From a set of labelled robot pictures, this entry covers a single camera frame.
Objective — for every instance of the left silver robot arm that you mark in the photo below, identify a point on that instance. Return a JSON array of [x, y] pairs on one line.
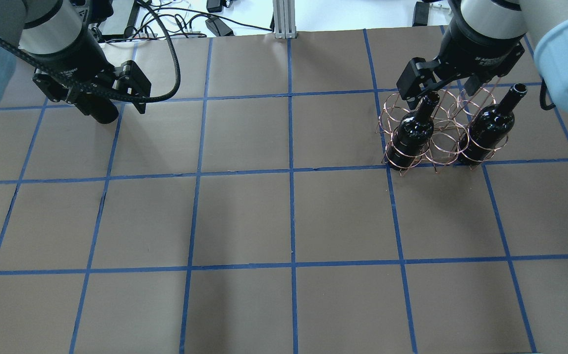
[[21, 22]]

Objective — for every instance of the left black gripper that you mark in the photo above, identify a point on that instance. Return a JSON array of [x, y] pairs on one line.
[[74, 60]]

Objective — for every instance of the black power adapter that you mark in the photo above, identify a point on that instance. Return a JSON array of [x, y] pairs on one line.
[[218, 27]]

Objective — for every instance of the dark wine bottle in basket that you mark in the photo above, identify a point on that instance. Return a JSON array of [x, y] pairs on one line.
[[412, 134]]

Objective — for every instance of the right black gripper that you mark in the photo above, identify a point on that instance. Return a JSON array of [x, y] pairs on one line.
[[480, 53]]

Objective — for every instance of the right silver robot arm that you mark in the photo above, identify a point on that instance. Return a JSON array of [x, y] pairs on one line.
[[545, 22]]

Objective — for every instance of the aluminium frame post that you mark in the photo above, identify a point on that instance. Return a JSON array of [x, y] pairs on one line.
[[284, 19]]

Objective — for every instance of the copper wire wine basket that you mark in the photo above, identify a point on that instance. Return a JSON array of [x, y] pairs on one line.
[[451, 118]]

